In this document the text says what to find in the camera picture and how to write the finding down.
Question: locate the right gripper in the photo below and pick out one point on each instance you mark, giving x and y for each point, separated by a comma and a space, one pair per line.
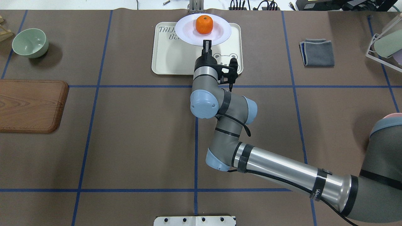
203, 61

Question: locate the orange fruit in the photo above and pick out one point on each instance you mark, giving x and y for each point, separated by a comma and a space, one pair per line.
204, 24

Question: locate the white plate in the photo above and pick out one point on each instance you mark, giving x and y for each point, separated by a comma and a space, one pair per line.
186, 30

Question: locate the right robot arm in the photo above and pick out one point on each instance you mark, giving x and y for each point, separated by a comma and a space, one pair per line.
372, 196

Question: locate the cream bear tray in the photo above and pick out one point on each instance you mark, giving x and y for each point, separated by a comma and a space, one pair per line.
172, 56

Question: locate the grey folded cloth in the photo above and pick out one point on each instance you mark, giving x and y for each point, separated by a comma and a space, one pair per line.
317, 53

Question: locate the green bowl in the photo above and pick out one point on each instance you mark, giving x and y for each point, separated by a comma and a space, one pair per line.
30, 43

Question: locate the wooden cutting board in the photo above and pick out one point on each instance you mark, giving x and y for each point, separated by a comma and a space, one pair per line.
32, 106

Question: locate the pink bowl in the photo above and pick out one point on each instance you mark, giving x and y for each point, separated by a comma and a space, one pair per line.
393, 115

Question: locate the wooden dish rack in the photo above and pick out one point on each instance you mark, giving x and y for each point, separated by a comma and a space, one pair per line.
4, 33

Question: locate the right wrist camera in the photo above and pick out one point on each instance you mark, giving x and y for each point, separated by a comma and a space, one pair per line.
228, 74

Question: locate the grey metal bracket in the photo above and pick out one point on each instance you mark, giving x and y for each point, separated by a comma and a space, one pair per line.
196, 6

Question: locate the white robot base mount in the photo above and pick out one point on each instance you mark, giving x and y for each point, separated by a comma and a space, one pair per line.
195, 221

